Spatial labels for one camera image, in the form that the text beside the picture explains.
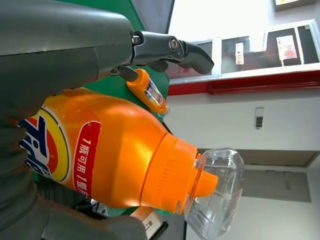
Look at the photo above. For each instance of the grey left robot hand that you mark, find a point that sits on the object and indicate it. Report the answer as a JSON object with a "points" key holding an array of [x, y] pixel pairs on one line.
{"points": [[55, 43]]}

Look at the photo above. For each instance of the orange detergent bottle clear cap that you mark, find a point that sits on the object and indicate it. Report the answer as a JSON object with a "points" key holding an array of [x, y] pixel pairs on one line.
{"points": [[130, 155]]}

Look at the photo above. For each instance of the small orange detergent bottle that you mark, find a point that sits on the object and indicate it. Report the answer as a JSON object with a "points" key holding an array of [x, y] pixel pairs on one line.
{"points": [[142, 87]]}

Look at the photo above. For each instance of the ribbed grey left arm sleeve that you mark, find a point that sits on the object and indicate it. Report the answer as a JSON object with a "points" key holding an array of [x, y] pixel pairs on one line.
{"points": [[12, 172]]}

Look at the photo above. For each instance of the black device white label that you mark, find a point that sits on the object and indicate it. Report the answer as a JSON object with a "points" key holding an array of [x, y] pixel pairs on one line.
{"points": [[152, 225]]}

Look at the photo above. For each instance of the white sign red print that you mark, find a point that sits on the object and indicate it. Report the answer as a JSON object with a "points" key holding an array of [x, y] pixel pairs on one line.
{"points": [[239, 53]]}

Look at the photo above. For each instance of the glass partition window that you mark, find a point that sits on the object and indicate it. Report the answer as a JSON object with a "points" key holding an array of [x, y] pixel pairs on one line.
{"points": [[260, 56]]}

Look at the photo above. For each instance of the white poster red picture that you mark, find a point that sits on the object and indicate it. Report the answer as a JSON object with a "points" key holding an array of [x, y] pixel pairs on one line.
{"points": [[287, 47]]}

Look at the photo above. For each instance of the grey door panel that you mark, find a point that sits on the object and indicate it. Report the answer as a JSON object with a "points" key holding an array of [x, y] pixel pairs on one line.
{"points": [[275, 185]]}

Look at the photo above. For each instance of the red wall strip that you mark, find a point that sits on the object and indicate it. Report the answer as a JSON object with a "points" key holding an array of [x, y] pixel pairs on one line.
{"points": [[250, 84]]}

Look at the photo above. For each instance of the white wall switch panel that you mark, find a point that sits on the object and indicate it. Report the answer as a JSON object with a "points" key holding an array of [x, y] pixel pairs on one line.
{"points": [[259, 118]]}

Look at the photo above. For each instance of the tan door frame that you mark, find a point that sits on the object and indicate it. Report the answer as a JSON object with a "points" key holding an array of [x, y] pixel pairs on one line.
{"points": [[275, 158]]}

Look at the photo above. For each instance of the white framed wall board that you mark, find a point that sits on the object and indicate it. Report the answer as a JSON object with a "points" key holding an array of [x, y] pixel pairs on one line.
{"points": [[292, 4]]}

